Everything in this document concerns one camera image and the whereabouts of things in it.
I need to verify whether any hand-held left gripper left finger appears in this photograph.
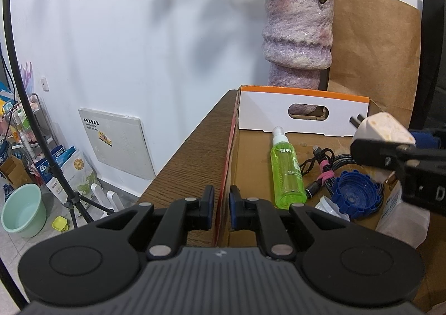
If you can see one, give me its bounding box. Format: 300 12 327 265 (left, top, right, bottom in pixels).
94 184 215 261

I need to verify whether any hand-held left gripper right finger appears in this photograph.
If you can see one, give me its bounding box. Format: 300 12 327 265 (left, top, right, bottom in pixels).
228 184 349 261

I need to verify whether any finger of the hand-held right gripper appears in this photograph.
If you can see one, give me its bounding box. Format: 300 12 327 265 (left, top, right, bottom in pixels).
349 139 446 177
409 128 446 151

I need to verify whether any white charger plug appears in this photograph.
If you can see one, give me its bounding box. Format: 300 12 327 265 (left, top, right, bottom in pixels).
349 112 417 148

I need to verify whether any braided charging cable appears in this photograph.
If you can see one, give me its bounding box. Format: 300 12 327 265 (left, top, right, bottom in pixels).
300 144 386 214

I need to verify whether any clear plastic bottle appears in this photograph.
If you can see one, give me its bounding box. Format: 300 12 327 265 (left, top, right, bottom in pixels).
375 179 431 249

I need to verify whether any blue ridged cap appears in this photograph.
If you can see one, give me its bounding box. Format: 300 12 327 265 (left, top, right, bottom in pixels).
331 169 380 221

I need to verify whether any green spray bottle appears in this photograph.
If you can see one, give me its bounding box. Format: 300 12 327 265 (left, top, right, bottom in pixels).
270 126 308 210

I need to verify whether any orange cardboard box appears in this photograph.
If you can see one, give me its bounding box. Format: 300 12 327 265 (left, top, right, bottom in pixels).
211 84 446 315

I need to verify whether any black paper bag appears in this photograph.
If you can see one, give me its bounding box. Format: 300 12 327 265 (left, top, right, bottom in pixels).
408 0 446 131

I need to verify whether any brown paper bag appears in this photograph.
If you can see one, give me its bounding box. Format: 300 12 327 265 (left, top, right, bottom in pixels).
326 0 422 131

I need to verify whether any white standing device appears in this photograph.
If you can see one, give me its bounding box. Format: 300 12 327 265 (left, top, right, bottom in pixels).
91 183 119 218

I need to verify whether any white pet food bag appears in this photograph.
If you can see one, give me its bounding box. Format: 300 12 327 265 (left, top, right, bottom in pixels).
61 150 99 197

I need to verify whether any purple textured vase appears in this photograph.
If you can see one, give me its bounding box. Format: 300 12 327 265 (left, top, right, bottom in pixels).
262 0 334 117

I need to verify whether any blue white bag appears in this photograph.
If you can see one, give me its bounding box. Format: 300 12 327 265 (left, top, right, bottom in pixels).
35 146 75 183

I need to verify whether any green plastic bucket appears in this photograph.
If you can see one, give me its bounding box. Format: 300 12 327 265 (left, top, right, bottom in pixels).
1 183 47 239

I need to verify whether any brown cardboard carton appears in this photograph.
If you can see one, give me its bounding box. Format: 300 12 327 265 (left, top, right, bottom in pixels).
0 155 32 190

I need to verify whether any metal storage rack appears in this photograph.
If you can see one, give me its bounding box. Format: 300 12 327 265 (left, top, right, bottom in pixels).
0 92 58 162

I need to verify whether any pink translucent plastic item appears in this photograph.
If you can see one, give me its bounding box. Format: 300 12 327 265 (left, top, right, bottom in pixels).
19 62 34 92

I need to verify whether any black light stand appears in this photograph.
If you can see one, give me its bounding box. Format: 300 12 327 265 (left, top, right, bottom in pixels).
0 0 115 305

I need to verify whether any white wall panel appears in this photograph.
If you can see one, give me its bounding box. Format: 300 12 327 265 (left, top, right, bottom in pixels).
78 107 156 181

